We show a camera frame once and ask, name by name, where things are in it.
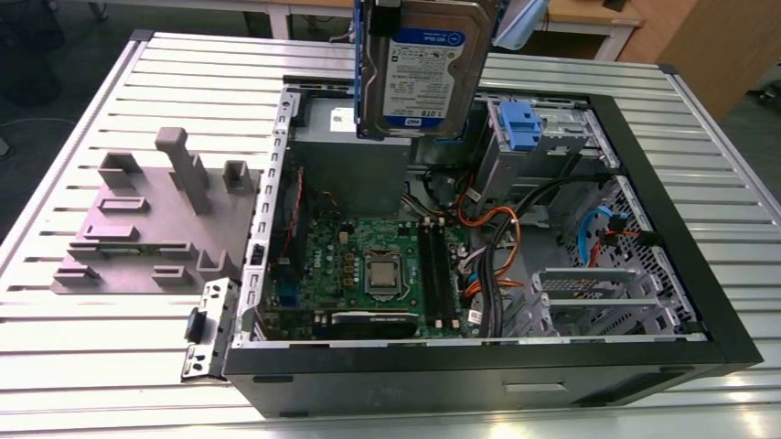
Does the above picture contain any red orange power wire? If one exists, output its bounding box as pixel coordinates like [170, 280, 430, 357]
[597, 230, 659, 243]

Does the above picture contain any wooden desk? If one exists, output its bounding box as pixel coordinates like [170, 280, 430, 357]
[536, 0, 648, 60]

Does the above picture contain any blue drive latch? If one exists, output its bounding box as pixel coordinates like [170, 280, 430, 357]
[499, 101, 544, 152]

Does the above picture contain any grey metal drive cage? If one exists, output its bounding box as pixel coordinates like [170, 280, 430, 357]
[476, 98, 619, 207]

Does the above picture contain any silver CPU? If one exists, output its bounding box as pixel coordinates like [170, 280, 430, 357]
[369, 261, 402, 287]

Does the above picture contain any metal disk bay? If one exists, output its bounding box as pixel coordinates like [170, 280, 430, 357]
[531, 267, 698, 337]

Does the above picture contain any blue data wire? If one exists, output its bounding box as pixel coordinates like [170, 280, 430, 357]
[576, 205, 633, 266]

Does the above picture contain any green motherboard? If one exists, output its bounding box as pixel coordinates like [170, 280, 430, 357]
[268, 217, 491, 342]

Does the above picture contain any metal case bracket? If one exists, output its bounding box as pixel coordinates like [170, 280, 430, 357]
[180, 276, 241, 381]

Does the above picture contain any black cable bundle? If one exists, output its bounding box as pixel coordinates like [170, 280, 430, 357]
[479, 173, 616, 339]

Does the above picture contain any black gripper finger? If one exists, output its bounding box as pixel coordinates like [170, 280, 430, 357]
[373, 0, 404, 39]

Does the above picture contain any grey power supply unit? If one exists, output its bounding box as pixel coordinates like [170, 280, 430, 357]
[290, 98, 414, 220]

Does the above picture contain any grey parts rack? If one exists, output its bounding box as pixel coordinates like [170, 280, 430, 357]
[49, 126, 270, 297]

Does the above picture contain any black graphics card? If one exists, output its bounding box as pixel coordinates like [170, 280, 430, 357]
[314, 308, 422, 340]

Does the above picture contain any CPU socket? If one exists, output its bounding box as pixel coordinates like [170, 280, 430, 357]
[362, 248, 410, 302]

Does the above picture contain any black open PC case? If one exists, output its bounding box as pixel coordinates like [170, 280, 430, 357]
[222, 74, 766, 420]

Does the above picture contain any hard disk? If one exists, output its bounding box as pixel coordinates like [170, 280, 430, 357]
[352, 0, 505, 143]

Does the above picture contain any brown cabinet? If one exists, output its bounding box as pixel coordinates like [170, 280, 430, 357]
[616, 0, 781, 120]

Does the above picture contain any orange wire bundle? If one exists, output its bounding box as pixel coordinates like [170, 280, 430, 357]
[456, 205, 527, 301]

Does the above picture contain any white desk frame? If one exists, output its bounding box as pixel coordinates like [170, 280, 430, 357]
[85, 0, 360, 41]

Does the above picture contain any black bracket latch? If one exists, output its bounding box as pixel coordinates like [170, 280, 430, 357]
[185, 306, 209, 343]

